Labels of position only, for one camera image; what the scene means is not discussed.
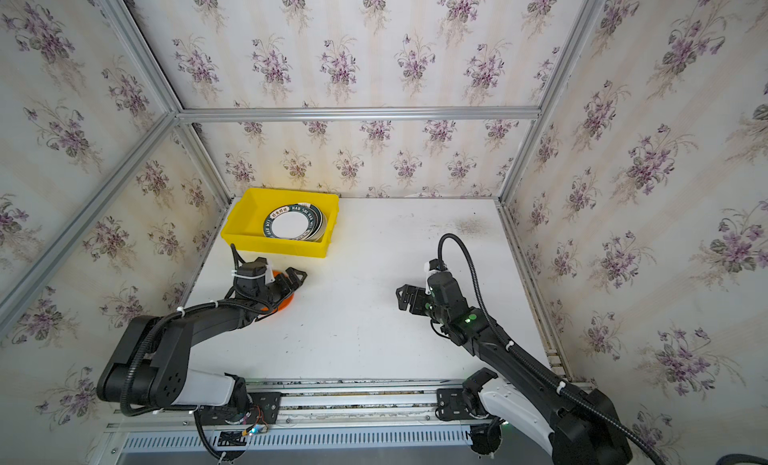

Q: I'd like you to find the orange plate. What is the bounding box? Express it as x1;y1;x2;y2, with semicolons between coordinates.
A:
258;271;294;317

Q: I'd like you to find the large green rimmed plate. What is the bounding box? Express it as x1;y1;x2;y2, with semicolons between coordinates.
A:
263;203;325;241

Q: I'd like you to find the green red ringed plate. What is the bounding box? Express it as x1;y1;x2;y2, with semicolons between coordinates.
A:
313;206;328;241

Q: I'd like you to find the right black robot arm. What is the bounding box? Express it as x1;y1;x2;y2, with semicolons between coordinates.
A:
395;271;663;464

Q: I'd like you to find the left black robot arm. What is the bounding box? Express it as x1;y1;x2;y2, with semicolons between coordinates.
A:
96;254;307;417

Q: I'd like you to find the yellow plastic bin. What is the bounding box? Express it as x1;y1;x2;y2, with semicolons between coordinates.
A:
221;188;340;258

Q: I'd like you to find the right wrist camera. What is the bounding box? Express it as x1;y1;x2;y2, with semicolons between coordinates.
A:
424;258;444;295

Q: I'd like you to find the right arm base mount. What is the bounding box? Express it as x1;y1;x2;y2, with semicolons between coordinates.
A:
435;367;505;424

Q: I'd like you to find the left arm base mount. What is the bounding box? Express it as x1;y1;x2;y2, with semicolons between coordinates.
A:
193;374;282;426

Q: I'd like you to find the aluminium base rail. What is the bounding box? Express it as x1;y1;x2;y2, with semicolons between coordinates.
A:
106;379;483;433

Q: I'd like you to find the aluminium frame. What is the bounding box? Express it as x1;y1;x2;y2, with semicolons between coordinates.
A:
1;0;605;333

